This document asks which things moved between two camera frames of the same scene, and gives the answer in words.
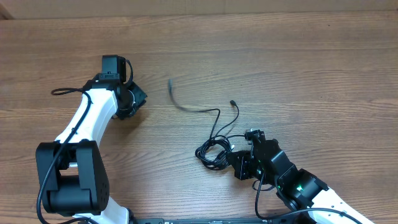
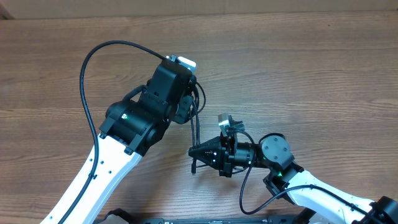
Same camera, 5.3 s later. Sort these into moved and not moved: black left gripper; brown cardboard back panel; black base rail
Moved: black left gripper
Not moved: brown cardboard back panel; black base rail
